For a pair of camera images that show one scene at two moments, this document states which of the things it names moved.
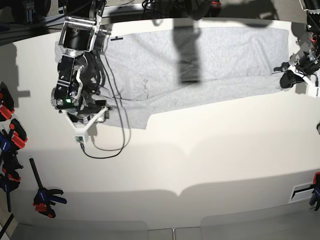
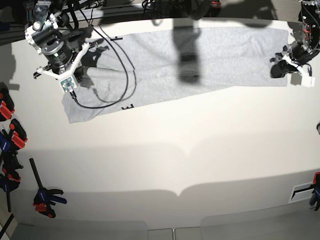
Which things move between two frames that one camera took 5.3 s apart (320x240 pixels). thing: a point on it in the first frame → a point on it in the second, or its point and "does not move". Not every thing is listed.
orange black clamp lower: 19,137 does not move
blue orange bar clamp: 44,200 does not move
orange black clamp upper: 6,103 does not move
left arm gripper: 84,110 → 45,36
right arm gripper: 308,63 → 298,52
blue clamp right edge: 315,199 does not move
